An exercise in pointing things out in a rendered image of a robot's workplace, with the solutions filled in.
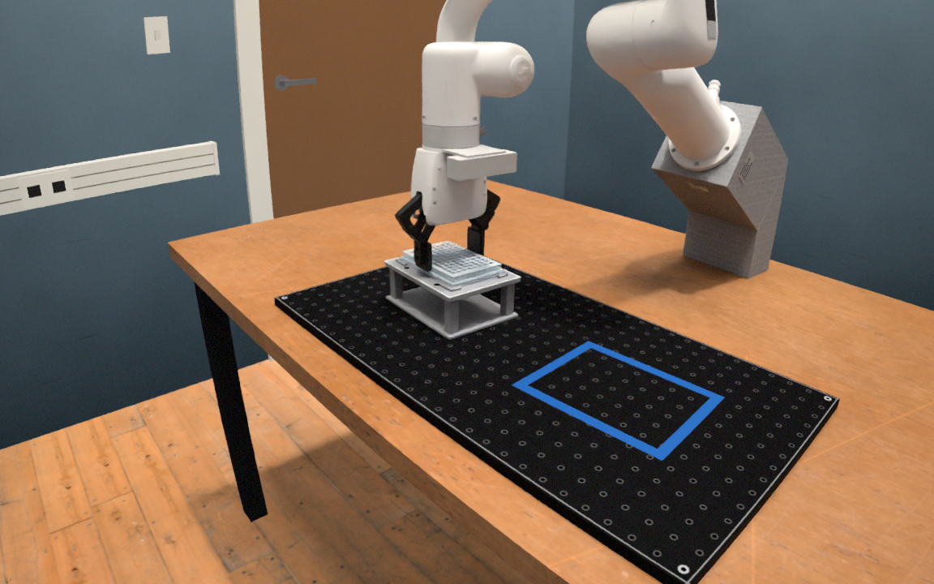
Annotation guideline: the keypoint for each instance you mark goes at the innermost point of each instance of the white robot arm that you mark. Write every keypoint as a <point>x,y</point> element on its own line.
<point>631,41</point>

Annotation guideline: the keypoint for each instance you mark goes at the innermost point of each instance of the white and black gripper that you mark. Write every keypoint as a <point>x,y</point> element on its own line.
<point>444,201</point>

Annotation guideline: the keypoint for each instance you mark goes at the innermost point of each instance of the blue rectangular tape outline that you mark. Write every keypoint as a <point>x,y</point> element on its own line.
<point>667,446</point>

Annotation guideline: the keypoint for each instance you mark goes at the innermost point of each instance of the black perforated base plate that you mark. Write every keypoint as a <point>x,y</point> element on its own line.
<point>672,518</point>

